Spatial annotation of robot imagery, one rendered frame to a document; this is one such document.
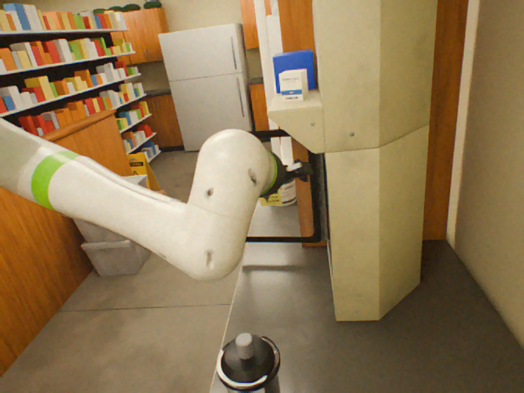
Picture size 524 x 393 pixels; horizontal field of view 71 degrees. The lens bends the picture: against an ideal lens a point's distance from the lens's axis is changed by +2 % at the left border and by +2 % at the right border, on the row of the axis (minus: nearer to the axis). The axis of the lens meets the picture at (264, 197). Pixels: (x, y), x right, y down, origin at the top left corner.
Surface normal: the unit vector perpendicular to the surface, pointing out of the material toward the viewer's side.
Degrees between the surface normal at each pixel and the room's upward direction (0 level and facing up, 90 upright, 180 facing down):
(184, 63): 90
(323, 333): 0
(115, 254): 95
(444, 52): 90
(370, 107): 90
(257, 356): 1
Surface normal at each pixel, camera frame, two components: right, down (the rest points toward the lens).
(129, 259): -0.06, 0.51
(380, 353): -0.13, -0.90
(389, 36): 0.63, 0.25
